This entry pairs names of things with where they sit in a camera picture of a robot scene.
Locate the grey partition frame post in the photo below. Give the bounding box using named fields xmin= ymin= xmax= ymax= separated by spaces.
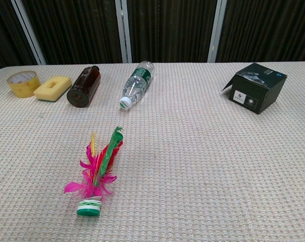
xmin=207 ymin=0 xmax=227 ymax=64
xmin=115 ymin=0 xmax=133 ymax=64
xmin=11 ymin=0 xmax=47 ymax=65

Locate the black cardboard box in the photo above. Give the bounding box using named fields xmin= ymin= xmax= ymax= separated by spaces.
xmin=220 ymin=63 xmax=287 ymax=115

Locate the colourful feather shuttlecock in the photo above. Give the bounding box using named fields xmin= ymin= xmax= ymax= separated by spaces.
xmin=63 ymin=126 xmax=124 ymax=217

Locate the yellow sponge with green pad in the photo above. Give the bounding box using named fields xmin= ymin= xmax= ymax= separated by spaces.
xmin=33 ymin=76 xmax=73 ymax=103

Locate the clear water bottle green label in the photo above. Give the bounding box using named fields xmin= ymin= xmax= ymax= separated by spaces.
xmin=119 ymin=60 xmax=155 ymax=110

